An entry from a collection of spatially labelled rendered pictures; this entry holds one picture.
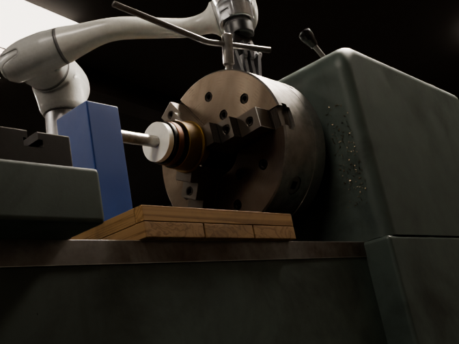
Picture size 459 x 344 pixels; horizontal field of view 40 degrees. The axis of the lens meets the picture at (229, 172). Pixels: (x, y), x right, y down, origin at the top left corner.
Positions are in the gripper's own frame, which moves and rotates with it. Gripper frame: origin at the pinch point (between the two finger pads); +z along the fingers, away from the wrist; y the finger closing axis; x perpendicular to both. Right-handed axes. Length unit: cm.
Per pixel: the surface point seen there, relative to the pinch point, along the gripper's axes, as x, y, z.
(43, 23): -227, -102, -170
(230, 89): 17.9, 31.5, 12.2
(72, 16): -222, -123, -179
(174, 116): 8.3, 37.5, 14.7
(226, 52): 16.2, 28.0, 2.7
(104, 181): 16, 62, 32
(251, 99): 22.2, 31.5, 16.0
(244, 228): 30, 51, 43
